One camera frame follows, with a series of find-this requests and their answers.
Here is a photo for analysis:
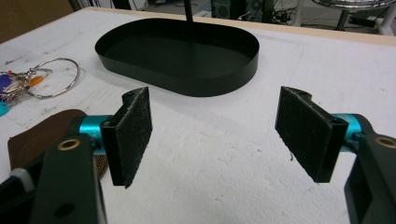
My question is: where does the black speaker box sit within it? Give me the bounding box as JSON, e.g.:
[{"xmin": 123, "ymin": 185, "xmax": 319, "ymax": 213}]
[{"xmin": 210, "ymin": 0, "xmax": 232, "ymax": 20}]

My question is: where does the bunch of keys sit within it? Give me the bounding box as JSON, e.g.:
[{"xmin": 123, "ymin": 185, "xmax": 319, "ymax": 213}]
[{"xmin": 0, "ymin": 68, "xmax": 53, "ymax": 118}]

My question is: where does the black upright rod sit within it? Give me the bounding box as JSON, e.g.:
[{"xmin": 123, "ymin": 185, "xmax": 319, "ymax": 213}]
[{"xmin": 183, "ymin": 0, "xmax": 194, "ymax": 30}]

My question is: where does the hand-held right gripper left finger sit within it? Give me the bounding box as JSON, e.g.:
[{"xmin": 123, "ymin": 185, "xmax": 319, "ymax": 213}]
[{"xmin": 78, "ymin": 86, "xmax": 153, "ymax": 189}]

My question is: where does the white stand leg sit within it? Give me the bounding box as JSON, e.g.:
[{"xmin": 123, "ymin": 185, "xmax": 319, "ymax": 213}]
[{"xmin": 375, "ymin": 0, "xmax": 396, "ymax": 36}]

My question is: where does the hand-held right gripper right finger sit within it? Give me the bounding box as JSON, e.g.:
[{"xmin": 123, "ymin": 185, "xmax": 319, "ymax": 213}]
[{"xmin": 274, "ymin": 85, "xmax": 362, "ymax": 184}]

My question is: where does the large silver key ring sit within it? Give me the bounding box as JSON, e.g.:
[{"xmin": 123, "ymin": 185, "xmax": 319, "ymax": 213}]
[{"xmin": 26, "ymin": 57, "xmax": 82, "ymax": 100}]

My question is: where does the brown leather wallet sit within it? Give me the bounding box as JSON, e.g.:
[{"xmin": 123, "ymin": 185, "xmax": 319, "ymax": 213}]
[{"xmin": 7, "ymin": 108, "xmax": 108, "ymax": 179}]

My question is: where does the black oval metal tray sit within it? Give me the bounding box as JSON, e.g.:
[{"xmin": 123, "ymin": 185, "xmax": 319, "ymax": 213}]
[{"xmin": 94, "ymin": 17, "xmax": 261, "ymax": 98}]

